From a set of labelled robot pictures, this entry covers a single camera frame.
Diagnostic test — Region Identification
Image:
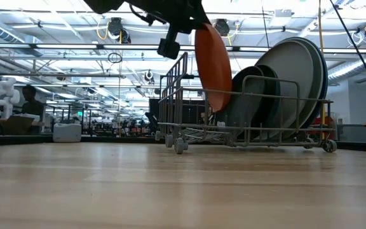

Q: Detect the yellow hanging cable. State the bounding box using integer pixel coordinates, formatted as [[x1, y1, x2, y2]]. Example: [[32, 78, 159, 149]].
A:
[[317, 0, 327, 141]]

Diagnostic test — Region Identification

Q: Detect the black table frame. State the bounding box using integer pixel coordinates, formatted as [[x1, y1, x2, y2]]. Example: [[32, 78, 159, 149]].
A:
[[0, 134, 366, 154]]

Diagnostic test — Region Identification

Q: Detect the small orange plate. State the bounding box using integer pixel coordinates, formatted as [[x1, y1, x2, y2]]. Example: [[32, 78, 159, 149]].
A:
[[194, 22, 233, 113]]

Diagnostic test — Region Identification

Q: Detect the brown cardboard box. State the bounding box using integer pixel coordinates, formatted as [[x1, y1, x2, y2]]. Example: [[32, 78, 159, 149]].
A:
[[0, 114, 41, 135]]

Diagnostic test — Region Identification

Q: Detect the person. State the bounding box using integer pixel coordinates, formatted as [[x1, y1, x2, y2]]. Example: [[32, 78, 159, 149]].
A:
[[21, 85, 46, 135]]

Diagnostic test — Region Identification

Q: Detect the large blue plate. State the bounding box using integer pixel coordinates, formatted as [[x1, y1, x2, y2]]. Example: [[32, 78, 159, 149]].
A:
[[281, 36, 330, 130]]

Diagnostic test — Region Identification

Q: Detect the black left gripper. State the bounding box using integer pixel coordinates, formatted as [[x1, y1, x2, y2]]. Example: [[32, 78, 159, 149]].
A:
[[124, 0, 210, 32]]

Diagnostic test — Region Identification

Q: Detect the large white plate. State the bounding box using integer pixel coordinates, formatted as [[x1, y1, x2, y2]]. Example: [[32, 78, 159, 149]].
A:
[[276, 37, 325, 133]]

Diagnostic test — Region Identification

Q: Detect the small teal plate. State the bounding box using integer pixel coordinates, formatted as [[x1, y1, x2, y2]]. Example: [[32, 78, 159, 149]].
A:
[[255, 63, 281, 136]]

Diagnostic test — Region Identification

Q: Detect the large grey plate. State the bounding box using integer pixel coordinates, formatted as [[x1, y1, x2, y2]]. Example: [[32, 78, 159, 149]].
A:
[[253, 39, 316, 141]]

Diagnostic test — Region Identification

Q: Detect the small black plate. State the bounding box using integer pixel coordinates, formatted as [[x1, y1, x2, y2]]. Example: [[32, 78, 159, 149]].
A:
[[216, 65, 266, 141]]

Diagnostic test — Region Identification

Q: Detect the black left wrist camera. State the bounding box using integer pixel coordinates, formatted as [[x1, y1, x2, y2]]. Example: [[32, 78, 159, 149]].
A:
[[156, 24, 184, 60]]

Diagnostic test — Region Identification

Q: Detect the thin black hanging cable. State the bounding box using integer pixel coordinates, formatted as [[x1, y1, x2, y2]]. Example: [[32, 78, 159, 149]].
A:
[[261, 0, 271, 48]]

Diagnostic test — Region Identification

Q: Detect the black hanging cable coil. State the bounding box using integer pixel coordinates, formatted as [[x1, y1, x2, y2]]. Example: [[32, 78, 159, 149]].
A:
[[107, 52, 123, 64]]

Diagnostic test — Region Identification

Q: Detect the white remote control box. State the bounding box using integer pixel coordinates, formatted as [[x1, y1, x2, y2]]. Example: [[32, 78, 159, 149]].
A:
[[52, 123, 83, 143]]

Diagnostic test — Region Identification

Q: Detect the grey wire dish rack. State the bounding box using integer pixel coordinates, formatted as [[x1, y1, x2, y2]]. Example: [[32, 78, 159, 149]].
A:
[[154, 52, 338, 156]]

